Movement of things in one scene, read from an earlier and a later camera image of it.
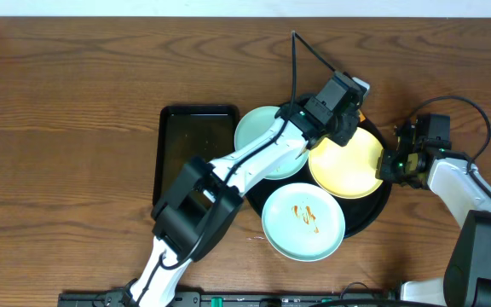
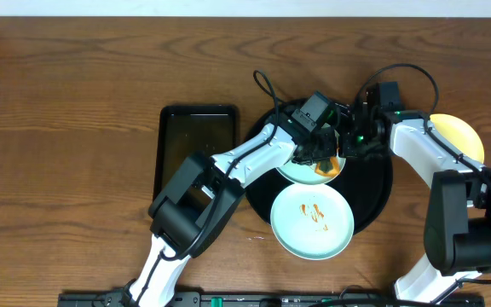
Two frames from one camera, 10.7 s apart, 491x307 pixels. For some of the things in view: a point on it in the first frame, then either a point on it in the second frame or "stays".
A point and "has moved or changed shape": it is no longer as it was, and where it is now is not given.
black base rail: x=229 y=299 stays
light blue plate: x=258 y=119 → x=307 y=173
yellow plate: x=349 y=171 → x=458 y=136
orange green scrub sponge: x=361 y=116 has moved or changed shape
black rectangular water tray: x=187 y=131 stays
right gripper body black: x=386 y=166 → x=354 y=145
